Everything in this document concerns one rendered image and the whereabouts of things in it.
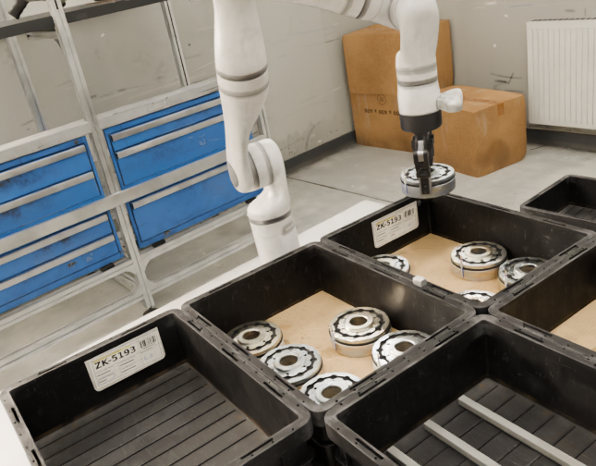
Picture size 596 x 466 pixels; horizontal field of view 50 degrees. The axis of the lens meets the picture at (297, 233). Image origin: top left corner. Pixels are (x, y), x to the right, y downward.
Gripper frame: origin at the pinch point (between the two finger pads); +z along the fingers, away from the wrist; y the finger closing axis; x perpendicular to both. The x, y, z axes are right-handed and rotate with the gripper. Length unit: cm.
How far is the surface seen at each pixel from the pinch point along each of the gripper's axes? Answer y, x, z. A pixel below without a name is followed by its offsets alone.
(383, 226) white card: -2.8, -9.5, 10.0
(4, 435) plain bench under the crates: 39, -79, 30
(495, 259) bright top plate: 5.9, 11.8, 13.8
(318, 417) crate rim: 56, -10, 8
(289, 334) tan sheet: 25.2, -23.6, 16.9
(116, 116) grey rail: -119, -135, 9
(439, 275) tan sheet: 5.9, 1.4, 16.8
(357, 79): -329, -73, 51
